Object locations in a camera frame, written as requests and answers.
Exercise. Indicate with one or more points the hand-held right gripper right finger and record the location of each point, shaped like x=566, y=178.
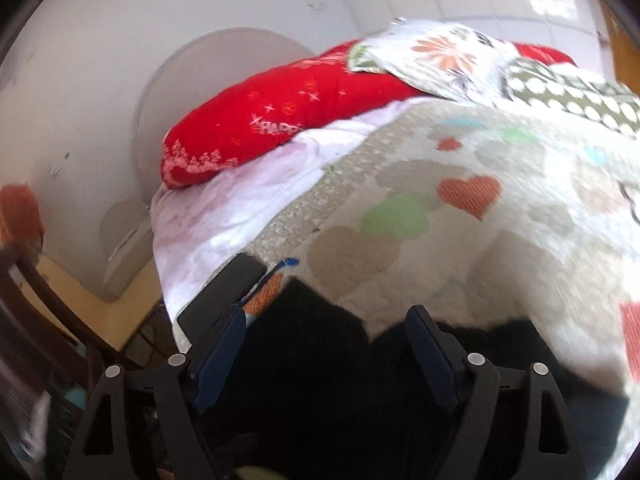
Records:
x=430, y=355

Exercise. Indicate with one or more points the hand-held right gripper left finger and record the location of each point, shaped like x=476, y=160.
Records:
x=220, y=360

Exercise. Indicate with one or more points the black pants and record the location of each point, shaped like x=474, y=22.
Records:
x=325, y=385

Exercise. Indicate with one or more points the black phone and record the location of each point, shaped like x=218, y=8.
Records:
x=225, y=290

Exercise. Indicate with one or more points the beige quilted heart-patch blanket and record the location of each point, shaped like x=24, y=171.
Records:
x=500, y=240

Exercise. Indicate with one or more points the white bed sheet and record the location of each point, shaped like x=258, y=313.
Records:
x=215, y=210

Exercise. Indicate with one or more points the dark wooden chair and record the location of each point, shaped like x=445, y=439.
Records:
x=45, y=285

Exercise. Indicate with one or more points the red cloth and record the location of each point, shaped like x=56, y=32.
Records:
x=20, y=212

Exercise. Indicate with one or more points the red printed pillow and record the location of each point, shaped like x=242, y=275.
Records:
x=280, y=105

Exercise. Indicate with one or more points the white round headboard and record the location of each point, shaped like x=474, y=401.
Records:
x=200, y=70

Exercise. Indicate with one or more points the green white-dotted pillow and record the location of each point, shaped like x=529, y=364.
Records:
x=575, y=95

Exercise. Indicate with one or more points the white floral pillow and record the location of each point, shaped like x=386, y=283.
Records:
x=440, y=55

